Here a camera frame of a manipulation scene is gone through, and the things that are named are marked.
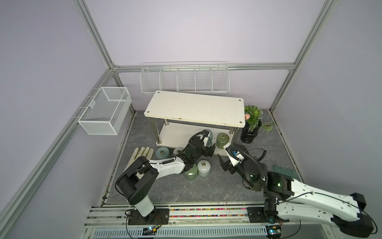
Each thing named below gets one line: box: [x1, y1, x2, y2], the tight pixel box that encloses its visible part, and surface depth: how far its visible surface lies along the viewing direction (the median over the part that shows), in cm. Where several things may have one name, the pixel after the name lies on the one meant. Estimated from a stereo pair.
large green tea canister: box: [184, 163, 198, 181], surface depth 84 cm
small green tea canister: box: [215, 132, 230, 149], surface depth 89 cm
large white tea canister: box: [197, 159, 211, 178], surface depth 84 cm
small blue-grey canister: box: [155, 146, 170, 160], surface depth 90 cm
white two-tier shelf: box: [143, 90, 246, 157], surface depth 77 cm
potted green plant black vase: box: [240, 105, 276, 144], surface depth 86 cm
